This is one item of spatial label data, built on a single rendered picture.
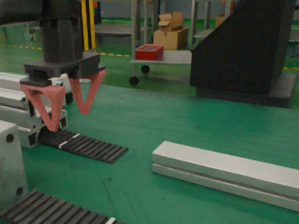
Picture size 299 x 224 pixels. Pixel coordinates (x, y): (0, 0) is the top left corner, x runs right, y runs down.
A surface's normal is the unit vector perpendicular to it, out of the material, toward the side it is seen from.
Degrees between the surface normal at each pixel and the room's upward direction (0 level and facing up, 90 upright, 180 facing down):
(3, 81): 90
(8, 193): 90
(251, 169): 0
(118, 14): 90
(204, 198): 0
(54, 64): 0
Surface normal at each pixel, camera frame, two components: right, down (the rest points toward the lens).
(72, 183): -0.04, -0.90
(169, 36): -0.46, 0.38
